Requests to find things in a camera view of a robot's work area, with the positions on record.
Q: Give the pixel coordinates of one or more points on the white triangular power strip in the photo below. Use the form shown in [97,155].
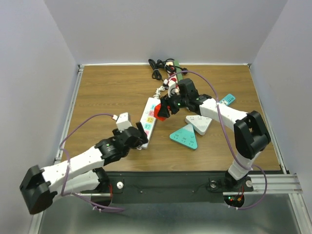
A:
[199,123]

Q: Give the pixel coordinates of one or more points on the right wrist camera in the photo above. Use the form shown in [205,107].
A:
[171,86]

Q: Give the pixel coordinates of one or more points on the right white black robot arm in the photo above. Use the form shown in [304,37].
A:
[250,132]

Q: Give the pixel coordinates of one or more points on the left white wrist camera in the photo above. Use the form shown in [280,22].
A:
[123,121]

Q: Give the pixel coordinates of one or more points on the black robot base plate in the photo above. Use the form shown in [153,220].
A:
[168,187]

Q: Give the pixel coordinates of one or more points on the beige red-socket power strip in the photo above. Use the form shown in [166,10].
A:
[170,68]

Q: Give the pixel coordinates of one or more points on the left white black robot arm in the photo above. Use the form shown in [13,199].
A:
[40,187]

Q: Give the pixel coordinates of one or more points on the front aluminium frame rail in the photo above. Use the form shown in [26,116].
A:
[276,184]

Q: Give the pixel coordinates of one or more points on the green power strip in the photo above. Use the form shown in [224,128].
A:
[178,68]

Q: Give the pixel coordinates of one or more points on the teal triangular power strip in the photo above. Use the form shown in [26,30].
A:
[185,136]

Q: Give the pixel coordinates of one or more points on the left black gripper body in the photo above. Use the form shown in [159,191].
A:
[138,142]

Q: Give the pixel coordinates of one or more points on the small teal power strip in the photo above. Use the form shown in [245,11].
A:
[227,100]

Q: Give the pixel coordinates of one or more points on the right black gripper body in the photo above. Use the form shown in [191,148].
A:
[176,102]

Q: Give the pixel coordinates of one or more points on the white multicolour power strip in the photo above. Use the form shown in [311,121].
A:
[148,120]

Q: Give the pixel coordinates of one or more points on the aluminium table edge rail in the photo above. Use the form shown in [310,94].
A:
[72,103]

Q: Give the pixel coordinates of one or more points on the red cube plug adapter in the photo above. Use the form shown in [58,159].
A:
[161,112]

